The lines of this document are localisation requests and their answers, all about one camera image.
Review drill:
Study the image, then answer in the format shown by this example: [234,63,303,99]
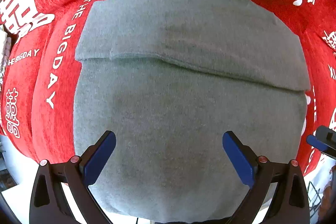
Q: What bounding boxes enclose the grey fleece garment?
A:
[73,0,310,223]

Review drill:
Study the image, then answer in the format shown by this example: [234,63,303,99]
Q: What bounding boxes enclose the red blanket white characters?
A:
[1,0,335,162]

